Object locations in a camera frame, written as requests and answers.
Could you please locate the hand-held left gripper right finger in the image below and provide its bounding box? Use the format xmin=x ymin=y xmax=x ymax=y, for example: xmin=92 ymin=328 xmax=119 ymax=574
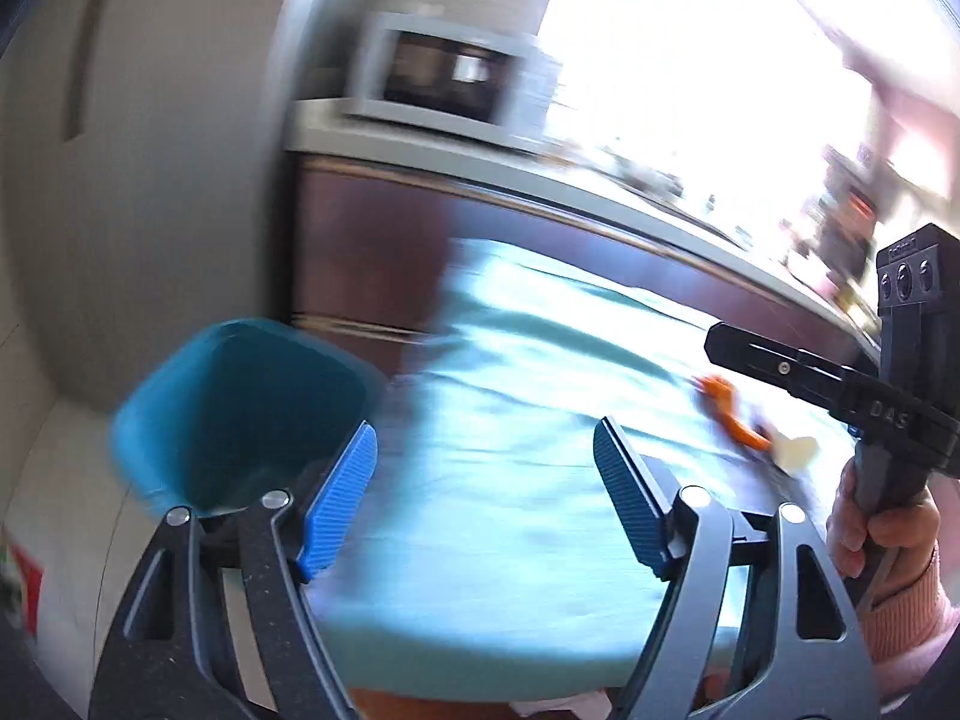
xmin=592 ymin=416 xmax=880 ymax=720

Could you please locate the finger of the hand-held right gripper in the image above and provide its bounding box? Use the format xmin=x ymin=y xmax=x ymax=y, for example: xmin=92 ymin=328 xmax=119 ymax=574
xmin=703 ymin=322 xmax=848 ymax=410

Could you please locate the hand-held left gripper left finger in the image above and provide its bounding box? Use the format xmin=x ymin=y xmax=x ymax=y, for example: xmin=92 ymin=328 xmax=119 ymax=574
xmin=88 ymin=420 xmax=378 ymax=720

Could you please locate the long orange peel strip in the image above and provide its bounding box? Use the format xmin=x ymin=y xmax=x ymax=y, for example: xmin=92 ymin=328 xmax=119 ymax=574
xmin=694 ymin=373 xmax=772 ymax=454

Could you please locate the white peel piece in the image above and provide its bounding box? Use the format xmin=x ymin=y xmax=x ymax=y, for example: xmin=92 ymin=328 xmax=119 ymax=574
xmin=772 ymin=435 xmax=818 ymax=472

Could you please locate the blue plastic bin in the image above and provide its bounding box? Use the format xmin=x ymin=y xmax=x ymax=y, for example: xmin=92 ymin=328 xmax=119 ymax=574
xmin=111 ymin=317 xmax=388 ymax=533

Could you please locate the person's right forearm pink sleeve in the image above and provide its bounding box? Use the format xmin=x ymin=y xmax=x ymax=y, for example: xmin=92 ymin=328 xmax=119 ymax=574
xmin=862 ymin=540 xmax=960 ymax=670

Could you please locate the person's right hand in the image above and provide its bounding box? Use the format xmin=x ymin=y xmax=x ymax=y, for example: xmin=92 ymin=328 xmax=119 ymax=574
xmin=825 ymin=457 xmax=942 ymax=587

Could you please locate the teal cloth with dark stripe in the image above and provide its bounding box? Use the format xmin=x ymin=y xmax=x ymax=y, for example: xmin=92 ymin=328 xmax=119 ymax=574
xmin=304 ymin=236 xmax=886 ymax=692

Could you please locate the dark wooden kitchen cabinet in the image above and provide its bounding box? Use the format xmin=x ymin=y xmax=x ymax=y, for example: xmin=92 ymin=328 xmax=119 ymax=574
xmin=289 ymin=97 xmax=882 ymax=383

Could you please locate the red and white bag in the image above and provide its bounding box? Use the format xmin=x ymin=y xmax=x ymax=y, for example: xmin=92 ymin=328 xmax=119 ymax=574
xmin=0 ymin=525 xmax=46 ymax=642

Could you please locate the white microwave oven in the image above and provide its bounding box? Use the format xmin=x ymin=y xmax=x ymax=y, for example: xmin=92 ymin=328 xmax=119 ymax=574
xmin=343 ymin=11 xmax=560 ymax=155

